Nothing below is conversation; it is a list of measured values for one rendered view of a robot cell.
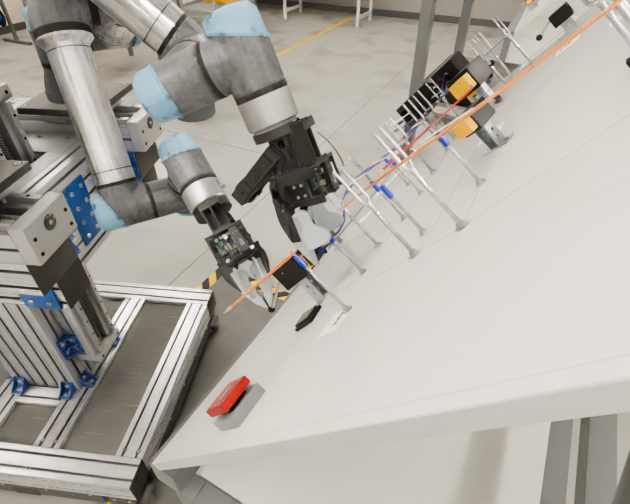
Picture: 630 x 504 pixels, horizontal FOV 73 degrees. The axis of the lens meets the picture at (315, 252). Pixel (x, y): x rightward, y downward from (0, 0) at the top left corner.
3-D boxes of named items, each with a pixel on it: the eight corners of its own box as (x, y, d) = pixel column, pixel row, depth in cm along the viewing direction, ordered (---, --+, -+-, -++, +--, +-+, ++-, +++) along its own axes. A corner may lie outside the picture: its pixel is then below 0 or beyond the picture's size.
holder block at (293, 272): (298, 277, 75) (282, 261, 74) (318, 262, 71) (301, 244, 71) (287, 291, 71) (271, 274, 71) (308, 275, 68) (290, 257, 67)
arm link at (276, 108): (227, 110, 57) (257, 98, 63) (241, 143, 59) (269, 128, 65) (271, 91, 53) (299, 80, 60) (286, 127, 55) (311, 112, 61)
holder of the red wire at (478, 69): (522, 79, 94) (491, 41, 93) (499, 107, 88) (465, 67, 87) (504, 92, 99) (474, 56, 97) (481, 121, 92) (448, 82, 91)
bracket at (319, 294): (324, 293, 74) (304, 272, 74) (332, 287, 73) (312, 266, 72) (313, 308, 71) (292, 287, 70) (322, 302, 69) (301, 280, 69)
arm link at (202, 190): (188, 205, 83) (225, 185, 84) (199, 224, 83) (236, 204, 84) (176, 191, 76) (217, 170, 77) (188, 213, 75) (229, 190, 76)
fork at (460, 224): (466, 227, 46) (378, 128, 44) (453, 234, 47) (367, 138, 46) (471, 218, 47) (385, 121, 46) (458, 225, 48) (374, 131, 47)
